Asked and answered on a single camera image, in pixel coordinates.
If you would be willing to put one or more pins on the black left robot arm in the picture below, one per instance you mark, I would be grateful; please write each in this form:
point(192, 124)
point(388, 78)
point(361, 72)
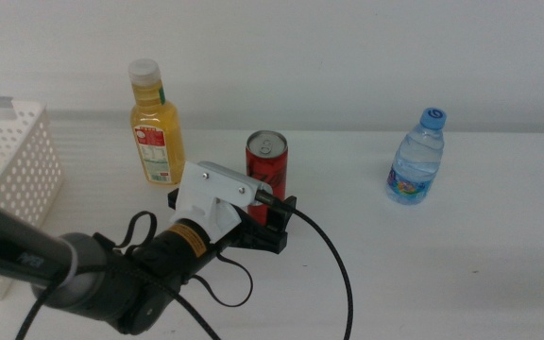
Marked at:
point(17, 250)

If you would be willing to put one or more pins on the clear water bottle blue cap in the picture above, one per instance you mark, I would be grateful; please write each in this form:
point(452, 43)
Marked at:
point(416, 160)

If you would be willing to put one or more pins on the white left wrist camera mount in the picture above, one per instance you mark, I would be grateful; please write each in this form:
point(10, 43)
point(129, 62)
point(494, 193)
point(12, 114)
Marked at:
point(215, 189)

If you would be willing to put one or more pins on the yellow juice bottle white cap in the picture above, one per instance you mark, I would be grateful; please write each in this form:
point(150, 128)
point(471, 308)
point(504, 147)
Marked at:
point(165, 137)

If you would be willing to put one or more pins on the white perforated plastic basket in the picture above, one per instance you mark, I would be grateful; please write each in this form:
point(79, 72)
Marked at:
point(22, 160)

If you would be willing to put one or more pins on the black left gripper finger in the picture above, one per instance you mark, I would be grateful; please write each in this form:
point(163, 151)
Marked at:
point(279, 219)

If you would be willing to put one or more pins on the red soda can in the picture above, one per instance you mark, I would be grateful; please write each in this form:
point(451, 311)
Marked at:
point(267, 163)

